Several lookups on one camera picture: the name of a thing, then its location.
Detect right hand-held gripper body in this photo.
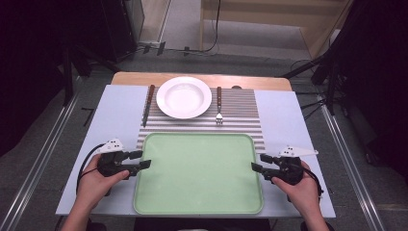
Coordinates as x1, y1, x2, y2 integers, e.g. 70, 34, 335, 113
272, 145, 319, 186

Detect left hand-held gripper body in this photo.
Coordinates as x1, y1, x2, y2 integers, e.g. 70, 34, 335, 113
95, 138, 133, 180

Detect knife with wooden handle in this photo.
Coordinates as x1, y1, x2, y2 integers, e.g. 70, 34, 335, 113
141, 84, 156, 128

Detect green tray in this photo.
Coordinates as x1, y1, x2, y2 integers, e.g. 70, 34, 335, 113
133, 132, 265, 216

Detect fork with wooden handle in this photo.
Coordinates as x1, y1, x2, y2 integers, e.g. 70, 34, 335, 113
215, 86, 224, 126

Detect white plate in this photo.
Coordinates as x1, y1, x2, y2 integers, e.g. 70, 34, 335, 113
156, 76, 213, 120

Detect person's right hand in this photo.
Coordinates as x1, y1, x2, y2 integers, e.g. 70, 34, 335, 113
271, 160, 321, 217

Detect person's left hand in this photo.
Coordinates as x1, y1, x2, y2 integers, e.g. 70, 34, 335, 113
76, 154, 131, 210

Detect pale blue board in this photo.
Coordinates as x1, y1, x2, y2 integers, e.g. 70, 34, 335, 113
55, 84, 337, 219

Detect striped placemat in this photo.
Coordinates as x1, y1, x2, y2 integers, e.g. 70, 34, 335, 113
136, 86, 267, 153

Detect black stand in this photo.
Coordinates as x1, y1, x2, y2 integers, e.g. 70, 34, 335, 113
61, 44, 121, 107
282, 47, 345, 116

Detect black plugs on floor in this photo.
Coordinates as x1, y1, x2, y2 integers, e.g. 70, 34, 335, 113
142, 40, 191, 57

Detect black cabinet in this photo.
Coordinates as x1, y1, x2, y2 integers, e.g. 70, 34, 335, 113
100, 0, 145, 64

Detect dark curtain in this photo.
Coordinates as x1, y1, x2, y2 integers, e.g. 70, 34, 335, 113
336, 0, 408, 181
0, 0, 107, 158

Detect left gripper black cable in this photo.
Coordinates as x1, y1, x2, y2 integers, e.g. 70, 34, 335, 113
75, 142, 107, 195

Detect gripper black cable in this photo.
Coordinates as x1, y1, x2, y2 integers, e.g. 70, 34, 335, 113
75, 142, 107, 195
300, 166, 324, 197

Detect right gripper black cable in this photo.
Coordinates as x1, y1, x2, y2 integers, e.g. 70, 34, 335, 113
300, 166, 324, 197

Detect metal floor rail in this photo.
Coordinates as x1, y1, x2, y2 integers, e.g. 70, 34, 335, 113
0, 92, 81, 231
320, 102, 386, 231

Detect black floor cables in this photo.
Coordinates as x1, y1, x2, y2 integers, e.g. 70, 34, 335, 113
290, 59, 325, 121

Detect wooden shelf frame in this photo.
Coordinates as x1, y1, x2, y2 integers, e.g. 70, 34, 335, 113
199, 0, 354, 61

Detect hanging black cable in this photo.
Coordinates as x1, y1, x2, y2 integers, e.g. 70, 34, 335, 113
160, 0, 222, 55

